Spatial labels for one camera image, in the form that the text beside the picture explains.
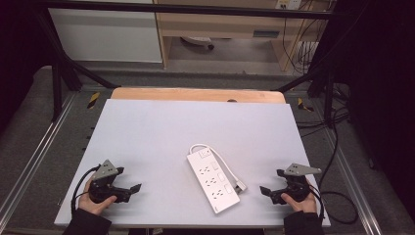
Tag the white power strip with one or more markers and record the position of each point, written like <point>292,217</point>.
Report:
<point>213,181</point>

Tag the wooden table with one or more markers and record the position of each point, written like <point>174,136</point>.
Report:
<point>195,94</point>

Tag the white cabinet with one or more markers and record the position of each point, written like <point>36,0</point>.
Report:
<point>104,32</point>

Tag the black metal frame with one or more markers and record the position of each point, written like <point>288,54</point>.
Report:
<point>58,75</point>

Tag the white power plug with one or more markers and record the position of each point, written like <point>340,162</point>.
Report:
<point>240,187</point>

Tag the yellow black floor tape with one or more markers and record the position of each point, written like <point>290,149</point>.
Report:
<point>93,100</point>
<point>303,105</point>

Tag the aluminium floor rail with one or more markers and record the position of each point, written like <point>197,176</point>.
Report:
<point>352,182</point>
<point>32,156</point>

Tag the person's left hand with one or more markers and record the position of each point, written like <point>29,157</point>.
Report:
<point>93,205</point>

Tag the white table mat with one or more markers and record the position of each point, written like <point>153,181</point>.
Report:
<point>163,137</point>

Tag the person's right hand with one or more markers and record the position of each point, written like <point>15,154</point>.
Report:
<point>303,205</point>

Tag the office chair base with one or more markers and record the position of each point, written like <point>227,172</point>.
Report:
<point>199,40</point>

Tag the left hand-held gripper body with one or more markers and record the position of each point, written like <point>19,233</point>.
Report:
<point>103,191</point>

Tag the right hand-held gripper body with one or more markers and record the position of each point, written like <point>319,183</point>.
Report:
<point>296,186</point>

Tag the white wall socket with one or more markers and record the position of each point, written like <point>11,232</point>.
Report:
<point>288,4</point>

